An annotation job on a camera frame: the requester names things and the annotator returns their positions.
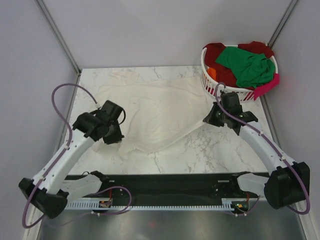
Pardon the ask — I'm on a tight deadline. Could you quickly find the cream white t shirt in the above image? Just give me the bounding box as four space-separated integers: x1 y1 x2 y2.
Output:
95 71 209 156

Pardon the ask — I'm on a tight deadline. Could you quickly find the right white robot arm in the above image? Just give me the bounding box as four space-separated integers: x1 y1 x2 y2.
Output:
203 102 311 215

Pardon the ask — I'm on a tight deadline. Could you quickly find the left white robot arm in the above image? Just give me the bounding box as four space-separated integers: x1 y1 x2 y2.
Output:
18 109 124 219

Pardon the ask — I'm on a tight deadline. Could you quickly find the white laundry basket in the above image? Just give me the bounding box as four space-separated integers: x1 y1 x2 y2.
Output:
200 43 278 102

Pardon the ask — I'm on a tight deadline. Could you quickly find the pink t shirt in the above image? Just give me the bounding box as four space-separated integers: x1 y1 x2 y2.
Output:
253 73 280 101

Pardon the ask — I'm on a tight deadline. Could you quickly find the dark red t shirt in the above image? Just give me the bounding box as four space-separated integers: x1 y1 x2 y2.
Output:
204 41 276 90

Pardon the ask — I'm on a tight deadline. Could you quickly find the orange t shirt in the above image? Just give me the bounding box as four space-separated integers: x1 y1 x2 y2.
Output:
207 67 217 80

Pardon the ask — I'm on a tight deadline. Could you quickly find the green t shirt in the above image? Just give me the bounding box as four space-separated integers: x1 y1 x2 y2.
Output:
215 46 275 88

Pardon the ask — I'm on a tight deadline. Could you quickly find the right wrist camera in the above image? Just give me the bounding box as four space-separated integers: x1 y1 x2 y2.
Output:
221 92 242 112

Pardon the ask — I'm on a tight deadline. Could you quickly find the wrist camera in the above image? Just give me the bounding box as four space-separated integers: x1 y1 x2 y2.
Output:
97 100 124 122
221 92 242 112

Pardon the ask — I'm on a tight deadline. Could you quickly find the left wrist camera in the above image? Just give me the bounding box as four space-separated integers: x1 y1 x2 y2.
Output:
97 100 124 122

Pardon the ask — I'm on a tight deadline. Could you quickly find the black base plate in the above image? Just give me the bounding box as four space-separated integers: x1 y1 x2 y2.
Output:
62 172 276 207

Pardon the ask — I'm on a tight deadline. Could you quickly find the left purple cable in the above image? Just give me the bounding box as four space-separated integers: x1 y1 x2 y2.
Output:
21 83 133 230

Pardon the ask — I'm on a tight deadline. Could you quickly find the white slotted cable duct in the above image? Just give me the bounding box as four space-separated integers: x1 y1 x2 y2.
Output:
65 198 248 211

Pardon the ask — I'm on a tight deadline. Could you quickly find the aluminium frame rail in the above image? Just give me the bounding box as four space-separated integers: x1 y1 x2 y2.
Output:
34 0 82 76

